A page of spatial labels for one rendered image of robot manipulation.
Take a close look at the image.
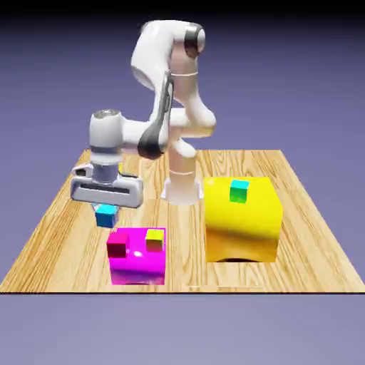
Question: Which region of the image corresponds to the large yellow box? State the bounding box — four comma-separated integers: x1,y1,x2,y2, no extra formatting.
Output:
203,175,284,263

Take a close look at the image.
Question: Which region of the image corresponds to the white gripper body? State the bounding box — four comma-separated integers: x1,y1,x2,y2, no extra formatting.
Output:
70,173,144,209

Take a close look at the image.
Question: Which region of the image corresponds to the small yellow cube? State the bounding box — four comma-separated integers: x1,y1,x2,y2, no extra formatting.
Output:
145,228,165,253

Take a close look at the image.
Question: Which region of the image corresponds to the small red cube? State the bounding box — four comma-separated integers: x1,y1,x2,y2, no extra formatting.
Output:
106,231,130,259

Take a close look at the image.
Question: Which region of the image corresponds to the small blue cube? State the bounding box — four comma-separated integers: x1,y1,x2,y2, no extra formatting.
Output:
94,204,118,229

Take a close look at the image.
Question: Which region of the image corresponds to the small green cube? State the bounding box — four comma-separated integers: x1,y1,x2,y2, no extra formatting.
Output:
229,179,250,204

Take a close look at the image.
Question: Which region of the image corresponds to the large magenta box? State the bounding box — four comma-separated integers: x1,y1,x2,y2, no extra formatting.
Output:
108,227,167,286

